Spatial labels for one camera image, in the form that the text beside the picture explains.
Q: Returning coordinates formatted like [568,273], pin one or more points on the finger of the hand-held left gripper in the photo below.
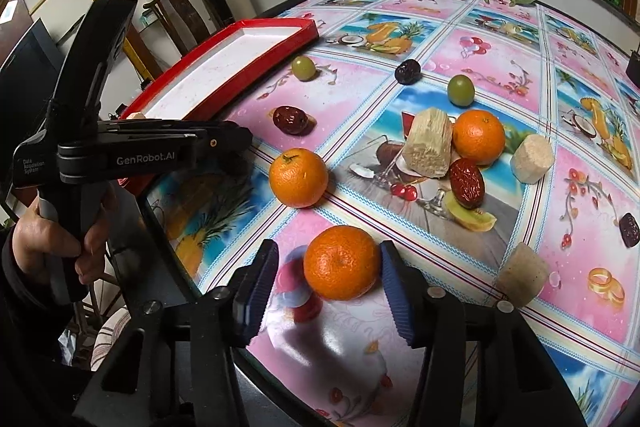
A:
[225,139]
[100,157]

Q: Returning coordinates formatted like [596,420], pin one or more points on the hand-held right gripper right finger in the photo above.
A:
[400,297]

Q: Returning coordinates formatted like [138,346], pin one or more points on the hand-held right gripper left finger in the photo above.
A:
[257,292]

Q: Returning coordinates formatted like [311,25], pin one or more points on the red jujube date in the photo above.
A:
[288,120]
[466,183]

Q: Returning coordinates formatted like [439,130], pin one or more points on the orange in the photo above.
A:
[298,177]
[340,264]
[478,137]

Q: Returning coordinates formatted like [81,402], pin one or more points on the red tray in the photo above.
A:
[240,57]

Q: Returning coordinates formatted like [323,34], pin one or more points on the green grape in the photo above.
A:
[303,68]
[460,89]

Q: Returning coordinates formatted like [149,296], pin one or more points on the beige wafer block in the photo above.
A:
[427,142]
[520,273]

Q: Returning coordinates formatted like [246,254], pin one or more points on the wafer piece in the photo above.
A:
[531,158]

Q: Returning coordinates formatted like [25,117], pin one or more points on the dark jujube date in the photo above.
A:
[630,229]
[408,72]

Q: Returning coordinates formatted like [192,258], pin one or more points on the person's left forearm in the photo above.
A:
[20,307]

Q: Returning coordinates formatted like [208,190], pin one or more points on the person's left hand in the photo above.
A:
[30,237]

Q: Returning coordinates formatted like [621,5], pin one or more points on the black television screen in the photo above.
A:
[25,67]

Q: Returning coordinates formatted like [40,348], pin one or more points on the wooden armchair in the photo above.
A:
[180,12]

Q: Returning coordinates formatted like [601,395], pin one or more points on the striped cloth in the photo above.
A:
[107,337]

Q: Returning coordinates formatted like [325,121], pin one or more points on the fruit print tablecloth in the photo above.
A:
[575,207]

